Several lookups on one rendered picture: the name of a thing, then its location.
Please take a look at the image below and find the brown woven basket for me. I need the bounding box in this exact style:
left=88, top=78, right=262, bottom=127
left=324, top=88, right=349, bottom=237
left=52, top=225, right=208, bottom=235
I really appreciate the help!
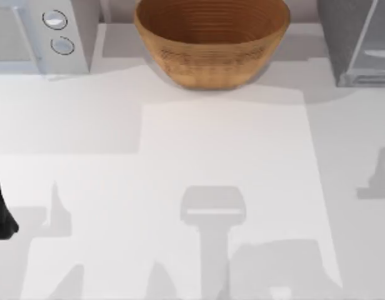
left=133, top=0, right=291, bottom=91

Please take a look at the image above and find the pale microwave oven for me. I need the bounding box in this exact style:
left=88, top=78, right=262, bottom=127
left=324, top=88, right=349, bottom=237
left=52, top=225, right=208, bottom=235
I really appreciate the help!
left=0, top=0, right=103, bottom=81

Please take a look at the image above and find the round microwave knob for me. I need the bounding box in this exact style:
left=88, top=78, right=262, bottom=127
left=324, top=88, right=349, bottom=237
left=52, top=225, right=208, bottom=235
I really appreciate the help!
left=50, top=35, right=76, bottom=56
left=41, top=9, right=69, bottom=31

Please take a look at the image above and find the grey cabinet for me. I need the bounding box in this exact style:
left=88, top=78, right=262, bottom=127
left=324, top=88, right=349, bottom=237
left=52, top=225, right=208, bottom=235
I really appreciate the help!
left=316, top=0, right=385, bottom=88

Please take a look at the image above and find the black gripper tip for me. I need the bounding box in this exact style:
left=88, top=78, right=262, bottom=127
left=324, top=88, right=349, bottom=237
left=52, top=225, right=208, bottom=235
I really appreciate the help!
left=0, top=159, right=19, bottom=241

